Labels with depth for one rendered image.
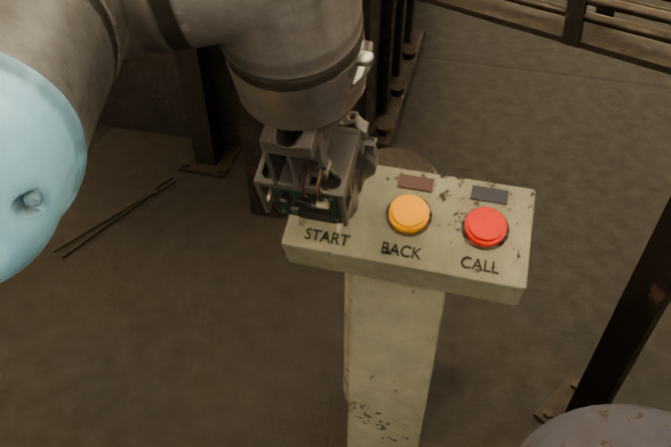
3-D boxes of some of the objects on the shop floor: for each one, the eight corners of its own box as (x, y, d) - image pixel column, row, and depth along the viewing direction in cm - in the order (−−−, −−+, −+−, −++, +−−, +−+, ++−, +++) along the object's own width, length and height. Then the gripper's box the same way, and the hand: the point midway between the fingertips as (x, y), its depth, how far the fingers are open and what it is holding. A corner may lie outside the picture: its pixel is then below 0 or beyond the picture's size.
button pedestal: (323, 417, 108) (315, 138, 68) (457, 450, 104) (536, 172, 63) (296, 509, 97) (267, 237, 56) (446, 550, 92) (535, 287, 52)
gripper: (220, 133, 41) (275, 256, 59) (350, 153, 39) (364, 273, 58) (257, 38, 45) (298, 182, 63) (376, 52, 43) (382, 196, 62)
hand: (335, 196), depth 61 cm, fingers closed
